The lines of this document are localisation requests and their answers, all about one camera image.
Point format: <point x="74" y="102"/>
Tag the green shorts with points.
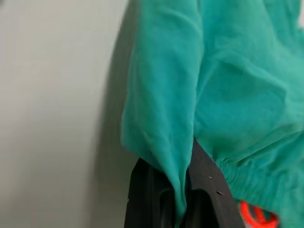
<point x="213" y="83"/>

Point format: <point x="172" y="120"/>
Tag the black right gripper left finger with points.
<point x="147" y="199"/>

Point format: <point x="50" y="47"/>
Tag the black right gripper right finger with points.
<point x="209" y="194"/>

